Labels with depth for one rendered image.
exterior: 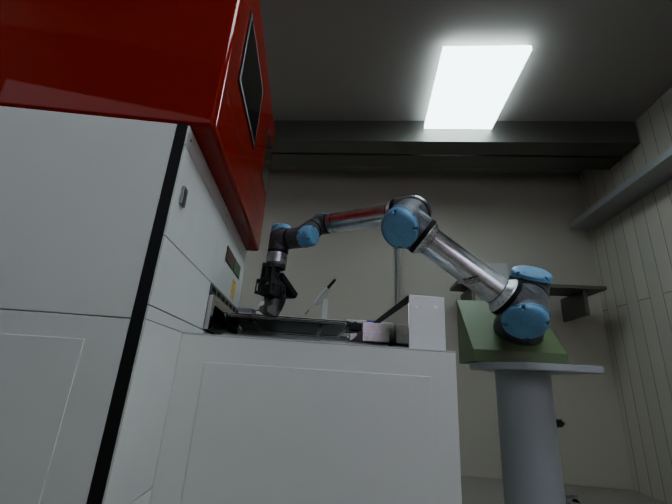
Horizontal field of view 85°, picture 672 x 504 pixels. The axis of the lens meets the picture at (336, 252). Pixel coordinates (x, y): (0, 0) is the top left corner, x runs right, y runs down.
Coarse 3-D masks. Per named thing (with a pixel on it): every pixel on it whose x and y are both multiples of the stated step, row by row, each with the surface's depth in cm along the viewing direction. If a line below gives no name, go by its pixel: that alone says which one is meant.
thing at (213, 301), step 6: (210, 294) 102; (210, 300) 101; (216, 300) 105; (210, 306) 101; (216, 306) 106; (222, 306) 112; (210, 312) 100; (222, 312) 116; (228, 312) 122; (210, 318) 100; (228, 318) 128; (204, 324) 99; (210, 324) 101; (216, 324) 108; (234, 324) 141; (210, 330) 102; (216, 330) 108; (222, 330) 116; (234, 330) 141
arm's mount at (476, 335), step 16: (464, 304) 137; (480, 304) 136; (464, 320) 128; (480, 320) 128; (464, 336) 126; (480, 336) 120; (496, 336) 120; (544, 336) 119; (464, 352) 125; (480, 352) 114; (496, 352) 114; (512, 352) 113; (528, 352) 113; (544, 352) 113; (560, 352) 112
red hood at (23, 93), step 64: (0, 0) 82; (64, 0) 84; (128, 0) 85; (192, 0) 87; (256, 0) 107; (0, 64) 77; (64, 64) 78; (128, 64) 80; (192, 64) 81; (256, 64) 113; (192, 128) 77; (256, 128) 122; (256, 192) 135
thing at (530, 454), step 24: (504, 384) 114; (528, 384) 110; (504, 408) 112; (528, 408) 108; (552, 408) 109; (504, 432) 111; (528, 432) 106; (552, 432) 106; (504, 456) 110; (528, 456) 104; (552, 456) 104; (504, 480) 109; (528, 480) 102; (552, 480) 102
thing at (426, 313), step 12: (420, 300) 95; (432, 300) 96; (420, 312) 94; (432, 312) 94; (444, 312) 95; (420, 324) 93; (432, 324) 93; (444, 324) 94; (420, 336) 92; (432, 336) 93; (444, 336) 93; (420, 348) 91; (432, 348) 92; (444, 348) 92
